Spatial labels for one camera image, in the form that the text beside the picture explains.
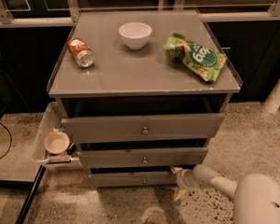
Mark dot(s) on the metal railing frame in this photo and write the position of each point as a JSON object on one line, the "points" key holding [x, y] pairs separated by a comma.
{"points": [[37, 13]]}

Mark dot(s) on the white pipe post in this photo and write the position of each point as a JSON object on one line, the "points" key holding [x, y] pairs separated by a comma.
{"points": [[272, 102]]}

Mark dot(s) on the white ceramic bowl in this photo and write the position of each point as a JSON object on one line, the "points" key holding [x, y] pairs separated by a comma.
{"points": [[135, 35]]}

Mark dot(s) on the grey top drawer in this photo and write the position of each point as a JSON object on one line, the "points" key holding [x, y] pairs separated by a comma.
{"points": [[142, 128]]}

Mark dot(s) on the green chip bag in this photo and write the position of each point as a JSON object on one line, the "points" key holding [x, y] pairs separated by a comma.
{"points": [[199, 59]]}

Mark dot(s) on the orange soda can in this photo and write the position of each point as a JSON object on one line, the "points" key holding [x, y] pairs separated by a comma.
{"points": [[82, 54]]}

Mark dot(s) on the grey bottom drawer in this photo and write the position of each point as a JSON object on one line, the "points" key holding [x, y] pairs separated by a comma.
{"points": [[129, 179]]}

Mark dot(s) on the small beige bowl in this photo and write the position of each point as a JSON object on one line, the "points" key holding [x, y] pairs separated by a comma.
{"points": [[56, 142]]}

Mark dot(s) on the grey drawer cabinet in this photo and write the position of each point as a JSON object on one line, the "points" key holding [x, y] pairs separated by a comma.
{"points": [[127, 82]]}

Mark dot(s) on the grey middle drawer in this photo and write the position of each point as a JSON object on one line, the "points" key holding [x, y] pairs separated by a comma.
{"points": [[142, 157]]}

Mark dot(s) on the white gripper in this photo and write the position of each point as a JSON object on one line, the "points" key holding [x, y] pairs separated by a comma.
{"points": [[184, 179]]}

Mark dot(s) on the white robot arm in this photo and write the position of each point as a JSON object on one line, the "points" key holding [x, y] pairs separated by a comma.
{"points": [[256, 197]]}

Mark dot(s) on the grey drawer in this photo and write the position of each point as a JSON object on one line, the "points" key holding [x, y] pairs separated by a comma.
{"points": [[129, 179], [142, 128], [142, 157]]}

